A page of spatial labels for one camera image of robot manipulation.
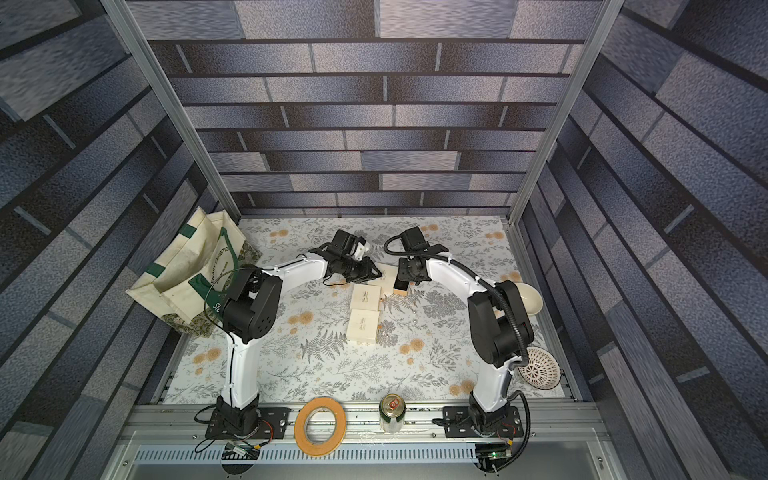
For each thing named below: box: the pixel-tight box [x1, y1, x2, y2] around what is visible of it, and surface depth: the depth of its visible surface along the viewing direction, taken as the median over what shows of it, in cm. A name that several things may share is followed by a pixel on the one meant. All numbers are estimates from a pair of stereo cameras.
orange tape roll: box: [294, 396, 347, 457], surface depth 72 cm
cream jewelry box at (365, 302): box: [350, 284, 382, 321], surface depth 94 cm
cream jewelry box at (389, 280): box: [368, 262, 409, 296], surface depth 99 cm
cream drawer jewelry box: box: [346, 309, 380, 345], surface depth 89 cm
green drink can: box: [379, 393, 406, 434], surface depth 68 cm
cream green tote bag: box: [126, 207, 263, 337], surface depth 88 cm
